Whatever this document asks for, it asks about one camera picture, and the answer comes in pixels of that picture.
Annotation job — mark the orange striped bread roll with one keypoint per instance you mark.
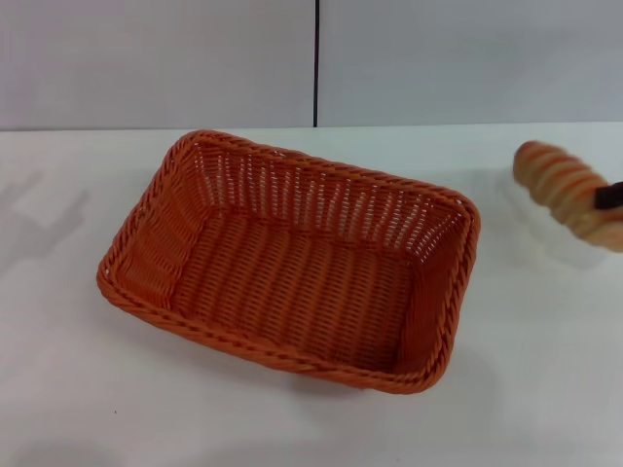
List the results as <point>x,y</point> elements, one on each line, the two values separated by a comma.
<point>550,177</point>

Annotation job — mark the orange woven plastic basket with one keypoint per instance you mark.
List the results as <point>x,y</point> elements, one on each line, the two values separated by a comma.
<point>302,292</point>

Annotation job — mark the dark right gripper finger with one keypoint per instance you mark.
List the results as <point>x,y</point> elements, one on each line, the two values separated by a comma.
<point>608,197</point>

